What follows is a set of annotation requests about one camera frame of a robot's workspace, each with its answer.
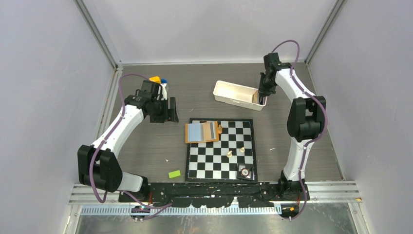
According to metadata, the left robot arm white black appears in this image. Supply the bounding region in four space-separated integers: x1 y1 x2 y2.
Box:
77 79 179 202

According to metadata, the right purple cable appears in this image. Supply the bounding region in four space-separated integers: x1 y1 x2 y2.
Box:
271 39 329 220

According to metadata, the small black framed round object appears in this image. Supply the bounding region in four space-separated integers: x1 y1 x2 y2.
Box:
236 163 255 181

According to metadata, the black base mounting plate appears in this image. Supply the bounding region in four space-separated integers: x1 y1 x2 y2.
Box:
118 182 309 208

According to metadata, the black white chessboard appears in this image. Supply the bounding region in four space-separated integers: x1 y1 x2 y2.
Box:
185 118 258 183

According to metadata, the green rectangular block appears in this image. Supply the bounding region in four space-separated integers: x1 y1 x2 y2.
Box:
168 170 181 179

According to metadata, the credit cards stack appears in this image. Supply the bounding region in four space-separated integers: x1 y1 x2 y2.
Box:
252 91 262 104

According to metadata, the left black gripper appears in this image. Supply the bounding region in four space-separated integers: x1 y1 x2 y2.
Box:
149 97 178 123

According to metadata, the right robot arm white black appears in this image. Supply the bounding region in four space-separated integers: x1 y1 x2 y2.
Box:
258 53 327 200

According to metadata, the white rectangular plastic tray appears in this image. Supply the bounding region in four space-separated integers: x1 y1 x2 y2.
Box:
213 80 267 111

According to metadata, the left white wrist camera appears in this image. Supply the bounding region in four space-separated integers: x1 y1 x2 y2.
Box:
160 83 169 100

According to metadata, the blue yellow toy car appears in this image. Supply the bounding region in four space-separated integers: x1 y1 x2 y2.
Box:
149 76 168 84

